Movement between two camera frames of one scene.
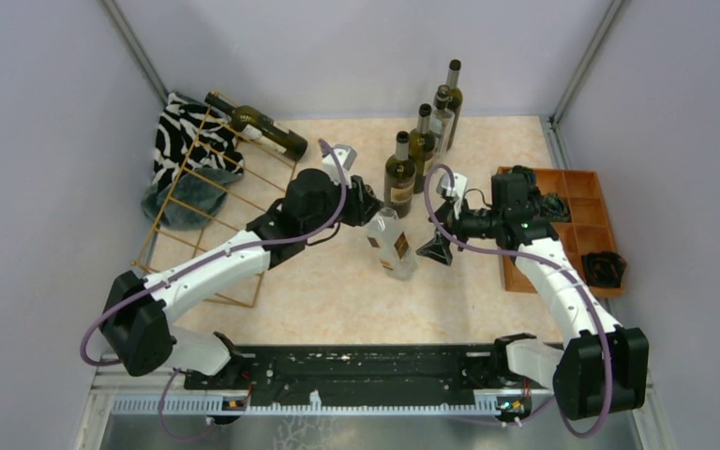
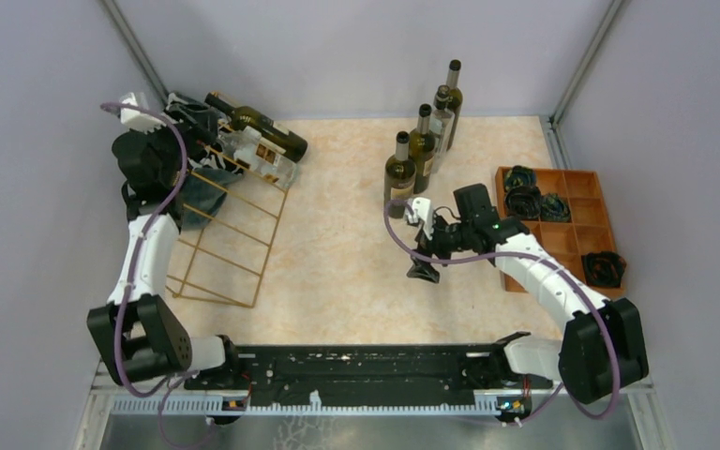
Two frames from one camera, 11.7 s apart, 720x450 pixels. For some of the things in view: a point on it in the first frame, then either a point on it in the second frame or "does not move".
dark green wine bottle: (253, 124) does not move
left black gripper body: (353, 210) -> (194, 137)
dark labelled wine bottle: (399, 178) does not move
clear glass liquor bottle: (392, 245) -> (247, 147)
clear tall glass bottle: (442, 121) does not move
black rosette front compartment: (604, 269) does not move
